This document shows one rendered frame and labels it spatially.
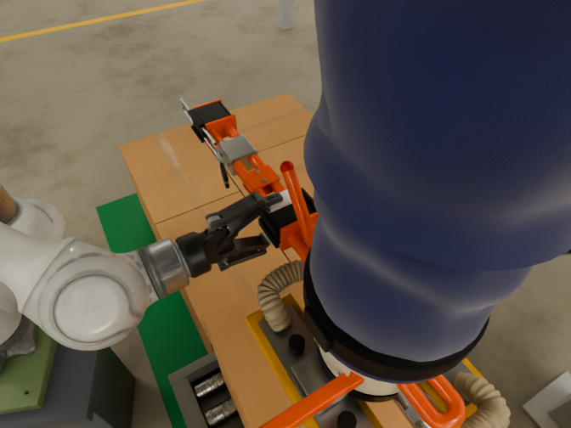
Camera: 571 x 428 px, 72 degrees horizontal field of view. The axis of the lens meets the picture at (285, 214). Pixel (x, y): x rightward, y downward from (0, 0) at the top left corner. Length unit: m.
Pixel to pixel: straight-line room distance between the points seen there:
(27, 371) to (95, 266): 0.84
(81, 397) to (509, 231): 1.11
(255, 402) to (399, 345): 0.53
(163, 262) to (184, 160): 1.39
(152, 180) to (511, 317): 1.87
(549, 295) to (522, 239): 2.21
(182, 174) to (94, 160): 1.24
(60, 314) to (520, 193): 0.41
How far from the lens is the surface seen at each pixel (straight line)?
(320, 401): 0.57
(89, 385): 1.24
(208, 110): 0.96
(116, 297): 0.46
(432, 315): 0.39
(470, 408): 0.74
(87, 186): 2.89
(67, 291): 0.46
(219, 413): 1.33
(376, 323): 0.40
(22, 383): 1.29
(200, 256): 0.66
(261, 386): 0.92
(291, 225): 0.68
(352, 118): 0.25
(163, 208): 1.80
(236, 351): 0.95
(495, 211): 0.26
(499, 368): 2.17
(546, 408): 2.18
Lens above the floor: 1.82
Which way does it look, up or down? 49 degrees down
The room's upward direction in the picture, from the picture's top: straight up
